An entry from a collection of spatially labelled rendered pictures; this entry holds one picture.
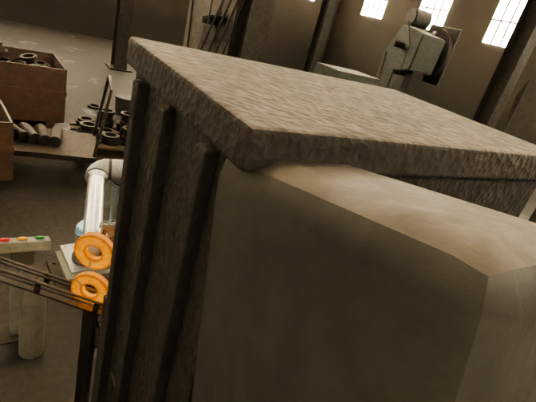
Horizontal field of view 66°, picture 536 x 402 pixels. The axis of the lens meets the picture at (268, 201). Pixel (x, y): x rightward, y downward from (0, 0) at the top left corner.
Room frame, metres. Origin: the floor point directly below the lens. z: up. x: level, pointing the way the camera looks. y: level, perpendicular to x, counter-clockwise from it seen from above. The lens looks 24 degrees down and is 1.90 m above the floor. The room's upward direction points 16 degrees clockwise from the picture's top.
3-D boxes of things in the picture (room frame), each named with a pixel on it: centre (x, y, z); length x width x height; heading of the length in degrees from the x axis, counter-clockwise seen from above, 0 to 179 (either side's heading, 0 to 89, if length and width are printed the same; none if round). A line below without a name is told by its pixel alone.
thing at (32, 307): (1.56, 0.98, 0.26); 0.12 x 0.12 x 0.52
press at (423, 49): (9.42, -2.13, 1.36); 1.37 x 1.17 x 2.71; 27
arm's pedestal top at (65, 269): (2.25, 1.05, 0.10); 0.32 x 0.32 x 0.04; 43
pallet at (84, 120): (4.64, 1.83, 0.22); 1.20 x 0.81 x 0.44; 122
